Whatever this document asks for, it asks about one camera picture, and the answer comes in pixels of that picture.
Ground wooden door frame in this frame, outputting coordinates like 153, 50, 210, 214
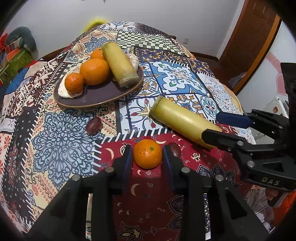
218, 0, 283, 93

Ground white box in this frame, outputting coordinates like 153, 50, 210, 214
265, 96, 290, 117

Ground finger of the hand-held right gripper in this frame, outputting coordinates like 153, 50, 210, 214
216, 109, 290, 142
201, 128, 255, 154

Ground grey cushion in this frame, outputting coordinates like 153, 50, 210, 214
5, 26, 39, 59

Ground small mandarin orange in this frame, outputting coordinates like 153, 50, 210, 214
64, 72, 85, 94
133, 139, 163, 169

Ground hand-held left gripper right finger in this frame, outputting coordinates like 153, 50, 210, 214
162, 145, 270, 241

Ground large orange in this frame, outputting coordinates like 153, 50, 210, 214
80, 58, 110, 86

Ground peeled pomelo segment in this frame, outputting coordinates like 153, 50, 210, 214
58, 67, 84, 100
127, 53, 140, 69

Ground dark purple plate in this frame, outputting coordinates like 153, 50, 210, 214
53, 56, 144, 108

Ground dark red jujube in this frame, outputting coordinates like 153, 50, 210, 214
166, 142, 181, 158
86, 117, 102, 135

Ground green patterned box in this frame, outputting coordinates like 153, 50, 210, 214
0, 49, 33, 80

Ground patchwork printed tablecloth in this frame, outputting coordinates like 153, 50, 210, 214
0, 21, 258, 241

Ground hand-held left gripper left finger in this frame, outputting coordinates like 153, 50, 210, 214
28, 145, 134, 241

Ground pale printed cloth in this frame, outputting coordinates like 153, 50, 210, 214
244, 184, 280, 233

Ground medium orange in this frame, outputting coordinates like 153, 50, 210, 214
90, 47, 106, 60

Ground yellow sugarcane piece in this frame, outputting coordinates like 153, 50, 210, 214
102, 42, 139, 88
148, 96, 223, 150

